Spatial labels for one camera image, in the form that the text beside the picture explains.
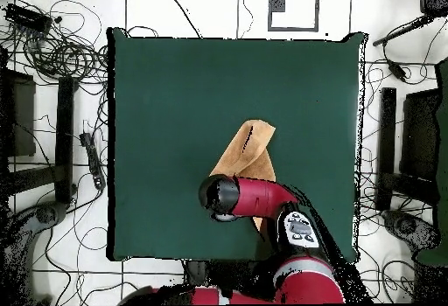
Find black power adapter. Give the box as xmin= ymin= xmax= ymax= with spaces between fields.
xmin=386 ymin=59 xmax=409 ymax=84

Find dark green table cloth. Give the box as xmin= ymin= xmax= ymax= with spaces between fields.
xmin=106 ymin=26 xmax=367 ymax=262

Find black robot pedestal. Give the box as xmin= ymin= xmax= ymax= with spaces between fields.
xmin=184 ymin=259 xmax=214 ymax=288

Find long black cable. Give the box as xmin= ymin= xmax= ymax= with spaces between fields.
xmin=163 ymin=0 xmax=203 ymax=39

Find black device box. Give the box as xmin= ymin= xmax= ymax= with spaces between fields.
xmin=418 ymin=0 xmax=448 ymax=16

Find black stand bar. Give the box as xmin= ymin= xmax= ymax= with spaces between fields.
xmin=374 ymin=87 xmax=398 ymax=212
xmin=54 ymin=75 xmax=79 ymax=205

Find tan terry towel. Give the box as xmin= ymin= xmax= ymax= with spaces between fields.
xmin=209 ymin=119 xmax=277 ymax=233

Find tangled black cables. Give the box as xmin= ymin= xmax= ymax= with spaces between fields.
xmin=0 ymin=0 xmax=109 ymax=87

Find dark flat panel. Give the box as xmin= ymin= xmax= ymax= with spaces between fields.
xmin=0 ymin=68 xmax=37 ymax=158
xmin=399 ymin=87 xmax=441 ymax=183

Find dark green hanging cloth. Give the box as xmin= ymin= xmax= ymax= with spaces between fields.
xmin=415 ymin=57 xmax=448 ymax=268

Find black rod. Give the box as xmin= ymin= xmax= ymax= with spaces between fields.
xmin=371 ymin=13 xmax=437 ymax=47

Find black power strip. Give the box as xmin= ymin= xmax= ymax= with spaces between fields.
xmin=79 ymin=131 xmax=107 ymax=191

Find black hub box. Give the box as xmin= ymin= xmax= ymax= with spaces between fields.
xmin=4 ymin=2 xmax=53 ymax=33

